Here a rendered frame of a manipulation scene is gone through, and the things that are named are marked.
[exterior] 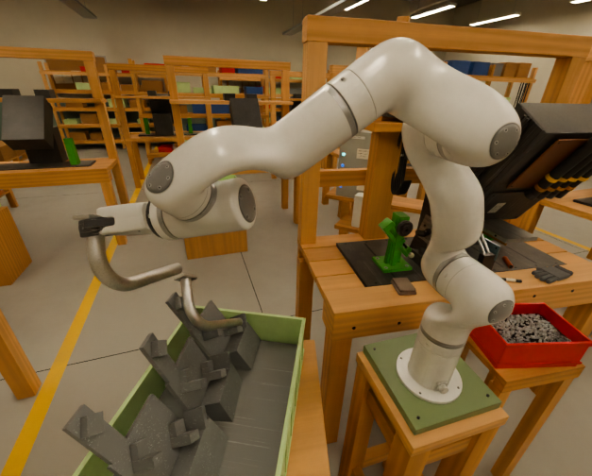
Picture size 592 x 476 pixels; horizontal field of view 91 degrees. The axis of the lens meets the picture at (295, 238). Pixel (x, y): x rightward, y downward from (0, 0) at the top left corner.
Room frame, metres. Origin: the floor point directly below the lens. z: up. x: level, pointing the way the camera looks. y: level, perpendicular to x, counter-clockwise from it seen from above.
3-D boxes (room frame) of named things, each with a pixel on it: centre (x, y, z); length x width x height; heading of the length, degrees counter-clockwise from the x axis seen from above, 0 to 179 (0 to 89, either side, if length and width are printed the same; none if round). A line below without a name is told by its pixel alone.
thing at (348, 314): (1.10, -0.87, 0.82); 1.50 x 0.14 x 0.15; 102
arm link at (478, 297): (0.58, -0.43, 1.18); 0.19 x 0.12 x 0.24; 15
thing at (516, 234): (1.29, -0.91, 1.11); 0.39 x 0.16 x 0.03; 12
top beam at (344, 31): (1.67, -0.75, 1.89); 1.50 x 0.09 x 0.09; 102
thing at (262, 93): (7.78, 2.26, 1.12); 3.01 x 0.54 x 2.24; 110
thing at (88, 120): (9.23, 5.33, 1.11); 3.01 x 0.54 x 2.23; 110
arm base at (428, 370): (0.62, -0.42, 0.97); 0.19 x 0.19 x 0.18
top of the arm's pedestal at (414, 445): (0.62, -0.42, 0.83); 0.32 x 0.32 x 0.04; 17
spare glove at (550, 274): (1.18, -1.22, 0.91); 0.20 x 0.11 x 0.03; 112
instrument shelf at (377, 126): (1.63, -0.76, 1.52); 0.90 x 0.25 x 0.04; 102
